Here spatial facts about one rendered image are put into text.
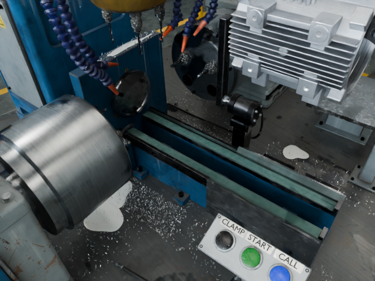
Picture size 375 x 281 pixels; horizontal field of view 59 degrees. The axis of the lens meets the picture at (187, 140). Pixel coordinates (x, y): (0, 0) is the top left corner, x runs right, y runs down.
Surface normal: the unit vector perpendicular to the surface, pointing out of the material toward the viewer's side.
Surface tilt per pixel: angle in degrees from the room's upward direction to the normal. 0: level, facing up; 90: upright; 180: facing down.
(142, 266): 0
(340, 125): 90
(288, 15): 1
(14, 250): 90
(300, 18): 1
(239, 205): 90
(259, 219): 90
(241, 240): 25
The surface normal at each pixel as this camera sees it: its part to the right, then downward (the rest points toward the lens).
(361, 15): -0.47, -0.12
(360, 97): -0.03, -0.73
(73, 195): 0.76, 0.22
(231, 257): -0.29, -0.44
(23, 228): 0.79, 0.40
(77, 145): 0.48, -0.32
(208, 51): -0.62, 0.55
